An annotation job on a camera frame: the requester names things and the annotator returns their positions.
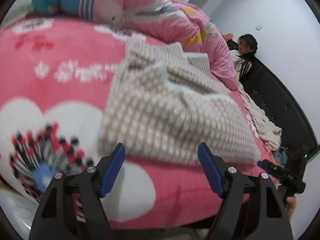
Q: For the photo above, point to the pink floral blanket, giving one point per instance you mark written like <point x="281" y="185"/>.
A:
<point x="62" y="55"/>

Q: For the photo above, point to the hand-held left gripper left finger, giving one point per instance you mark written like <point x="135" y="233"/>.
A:
<point x="112" y="170"/>

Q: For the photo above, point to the beige white checked coat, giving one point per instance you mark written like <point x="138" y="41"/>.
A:
<point x="175" y="110"/>

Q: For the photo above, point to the black padded headboard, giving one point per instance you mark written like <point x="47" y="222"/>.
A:
<point x="280" y="100"/>

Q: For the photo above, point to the cream fluffy garment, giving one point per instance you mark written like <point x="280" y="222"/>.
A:
<point x="265" y="127"/>

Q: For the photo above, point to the person's right hand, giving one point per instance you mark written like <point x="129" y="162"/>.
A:
<point x="291" y="206"/>

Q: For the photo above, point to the blue cloth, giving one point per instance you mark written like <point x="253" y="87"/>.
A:
<point x="280" y="155"/>

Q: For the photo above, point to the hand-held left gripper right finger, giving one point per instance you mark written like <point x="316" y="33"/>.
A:
<point x="211" y="172"/>

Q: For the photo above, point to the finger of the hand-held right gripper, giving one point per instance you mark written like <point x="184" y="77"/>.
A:
<point x="282" y="173"/>
<point x="263" y="165"/>

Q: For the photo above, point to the green patterned cloth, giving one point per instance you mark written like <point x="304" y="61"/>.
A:
<point x="17" y="13"/>

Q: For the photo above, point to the pink and blue quilt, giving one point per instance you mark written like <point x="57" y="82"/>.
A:
<point x="155" y="12"/>

